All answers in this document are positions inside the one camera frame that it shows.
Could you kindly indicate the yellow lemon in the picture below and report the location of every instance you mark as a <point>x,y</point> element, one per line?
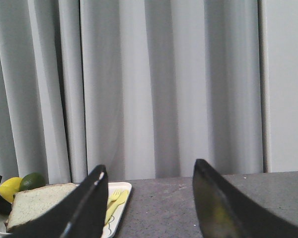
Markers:
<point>9,188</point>

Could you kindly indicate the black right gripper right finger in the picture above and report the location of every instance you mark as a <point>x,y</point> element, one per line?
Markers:
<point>223,211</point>

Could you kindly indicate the yellow plastic knife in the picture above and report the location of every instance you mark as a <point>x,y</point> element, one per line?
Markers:
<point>121,200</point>

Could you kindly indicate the grey curtain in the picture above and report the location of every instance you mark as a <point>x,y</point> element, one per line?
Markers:
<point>146,87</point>

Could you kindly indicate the green lime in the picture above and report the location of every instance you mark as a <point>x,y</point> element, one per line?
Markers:
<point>32,181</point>

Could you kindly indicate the white bread slice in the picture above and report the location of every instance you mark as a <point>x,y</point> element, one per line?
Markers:
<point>30,204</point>

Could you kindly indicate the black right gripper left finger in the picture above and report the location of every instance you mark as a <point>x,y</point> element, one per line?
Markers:
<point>79,215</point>

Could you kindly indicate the white rectangular tray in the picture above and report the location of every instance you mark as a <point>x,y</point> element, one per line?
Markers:
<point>111,227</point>

